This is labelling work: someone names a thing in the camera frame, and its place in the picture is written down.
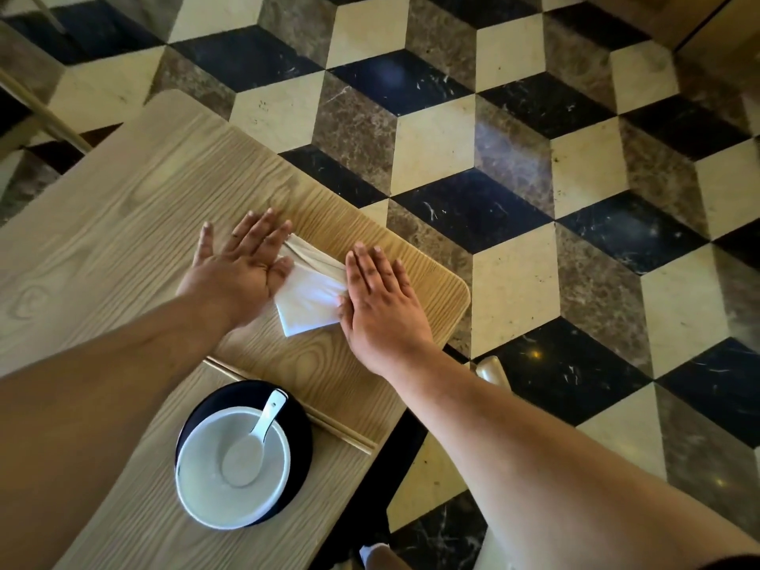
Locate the person's left hand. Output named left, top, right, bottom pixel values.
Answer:
left=177, top=208, right=295, bottom=334

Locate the person's right hand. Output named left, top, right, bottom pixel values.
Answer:
left=336, top=242, right=439, bottom=380

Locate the white napkin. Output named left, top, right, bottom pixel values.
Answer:
left=274, top=233, right=351, bottom=338

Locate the person's left forearm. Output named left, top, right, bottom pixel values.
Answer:
left=0, top=289, right=235, bottom=570

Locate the person's right forearm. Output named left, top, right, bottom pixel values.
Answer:
left=385, top=344, right=760, bottom=570

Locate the wooden chopstick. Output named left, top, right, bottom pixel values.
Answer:
left=204, top=359, right=375, bottom=457

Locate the white shoe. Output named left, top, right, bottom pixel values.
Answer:
left=474, top=355, right=513, bottom=393
left=359, top=542, right=393, bottom=569

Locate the black round plate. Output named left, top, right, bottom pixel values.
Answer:
left=175, top=380, right=314, bottom=528

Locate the white ceramic soup spoon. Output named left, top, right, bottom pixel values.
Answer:
left=221, top=388, right=289, bottom=489

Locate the white ceramic bowl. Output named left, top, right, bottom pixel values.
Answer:
left=175, top=407, right=292, bottom=531

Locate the wooden furniture panel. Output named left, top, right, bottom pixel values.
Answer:
left=579, top=0, right=760, bottom=74

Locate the wooden chair frame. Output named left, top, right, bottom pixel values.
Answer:
left=0, top=0, right=94, bottom=162

